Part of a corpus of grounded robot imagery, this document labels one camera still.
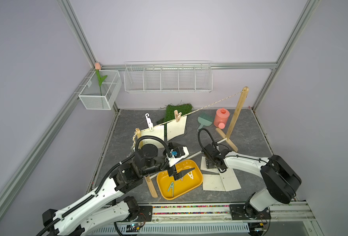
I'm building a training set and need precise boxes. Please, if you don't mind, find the wooden clothesline stand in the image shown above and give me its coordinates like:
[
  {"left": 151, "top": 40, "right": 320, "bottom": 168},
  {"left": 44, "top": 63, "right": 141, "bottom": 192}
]
[{"left": 131, "top": 87, "right": 249, "bottom": 198}]

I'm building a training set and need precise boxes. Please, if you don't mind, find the pink watering can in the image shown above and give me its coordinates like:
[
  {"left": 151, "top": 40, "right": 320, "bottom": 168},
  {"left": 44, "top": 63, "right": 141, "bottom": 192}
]
[{"left": 213, "top": 108, "right": 230, "bottom": 129}]

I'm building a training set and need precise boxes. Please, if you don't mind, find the long white wire basket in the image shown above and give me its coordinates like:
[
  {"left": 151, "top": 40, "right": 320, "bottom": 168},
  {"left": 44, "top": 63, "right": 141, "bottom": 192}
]
[{"left": 124, "top": 61, "right": 213, "bottom": 93}]

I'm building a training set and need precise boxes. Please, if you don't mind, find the small white mesh basket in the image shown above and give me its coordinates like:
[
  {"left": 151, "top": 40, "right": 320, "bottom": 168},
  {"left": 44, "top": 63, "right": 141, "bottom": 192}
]
[{"left": 78, "top": 70, "right": 122, "bottom": 110}]

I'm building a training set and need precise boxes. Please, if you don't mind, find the teal small brush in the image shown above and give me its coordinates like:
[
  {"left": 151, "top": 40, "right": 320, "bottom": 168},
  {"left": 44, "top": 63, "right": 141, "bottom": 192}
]
[{"left": 197, "top": 113, "right": 214, "bottom": 131}]

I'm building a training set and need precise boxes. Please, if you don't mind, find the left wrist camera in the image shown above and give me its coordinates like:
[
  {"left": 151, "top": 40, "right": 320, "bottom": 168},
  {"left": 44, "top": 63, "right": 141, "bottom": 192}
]
[{"left": 168, "top": 142, "right": 189, "bottom": 167}]

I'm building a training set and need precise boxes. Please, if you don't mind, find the yellow plastic tray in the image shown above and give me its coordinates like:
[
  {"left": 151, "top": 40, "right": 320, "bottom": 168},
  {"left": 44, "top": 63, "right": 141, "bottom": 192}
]
[{"left": 156, "top": 160, "right": 203, "bottom": 200}]

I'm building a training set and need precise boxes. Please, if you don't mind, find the pink artificial tulip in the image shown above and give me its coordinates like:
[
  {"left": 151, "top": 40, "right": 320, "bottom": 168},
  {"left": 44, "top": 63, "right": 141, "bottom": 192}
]
[{"left": 94, "top": 63, "right": 107, "bottom": 96}]

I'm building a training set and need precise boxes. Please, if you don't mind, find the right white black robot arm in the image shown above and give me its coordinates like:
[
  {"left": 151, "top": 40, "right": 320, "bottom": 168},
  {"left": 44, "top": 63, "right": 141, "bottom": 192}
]
[{"left": 198, "top": 128, "right": 302, "bottom": 219}]

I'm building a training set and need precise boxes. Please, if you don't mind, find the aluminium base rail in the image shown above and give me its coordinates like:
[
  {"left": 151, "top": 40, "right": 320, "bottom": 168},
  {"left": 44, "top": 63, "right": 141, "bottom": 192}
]
[{"left": 62, "top": 201, "right": 322, "bottom": 236}]

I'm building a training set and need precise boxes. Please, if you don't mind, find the teal clothespin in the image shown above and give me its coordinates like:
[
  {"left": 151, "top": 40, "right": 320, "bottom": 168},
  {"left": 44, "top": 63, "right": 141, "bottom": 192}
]
[{"left": 167, "top": 182, "right": 174, "bottom": 197}]

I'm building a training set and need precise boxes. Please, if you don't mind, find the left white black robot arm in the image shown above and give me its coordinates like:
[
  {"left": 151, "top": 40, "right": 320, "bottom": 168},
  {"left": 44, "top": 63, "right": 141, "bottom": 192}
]
[{"left": 38, "top": 135, "right": 192, "bottom": 236}]

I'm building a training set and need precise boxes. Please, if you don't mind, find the twisted clothesline string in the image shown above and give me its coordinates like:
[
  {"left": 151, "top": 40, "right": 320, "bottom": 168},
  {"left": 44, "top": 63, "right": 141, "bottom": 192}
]
[{"left": 131, "top": 90, "right": 243, "bottom": 151}]

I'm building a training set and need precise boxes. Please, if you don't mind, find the white clothespin end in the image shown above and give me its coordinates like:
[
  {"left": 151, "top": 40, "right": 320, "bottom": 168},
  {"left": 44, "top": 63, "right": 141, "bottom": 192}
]
[
  {"left": 187, "top": 171, "right": 194, "bottom": 180},
  {"left": 145, "top": 113, "right": 154, "bottom": 131}
]

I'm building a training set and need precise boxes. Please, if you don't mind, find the green artificial grass patch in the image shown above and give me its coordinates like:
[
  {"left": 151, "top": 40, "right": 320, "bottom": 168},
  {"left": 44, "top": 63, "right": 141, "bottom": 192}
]
[{"left": 157, "top": 103, "right": 193, "bottom": 124}]

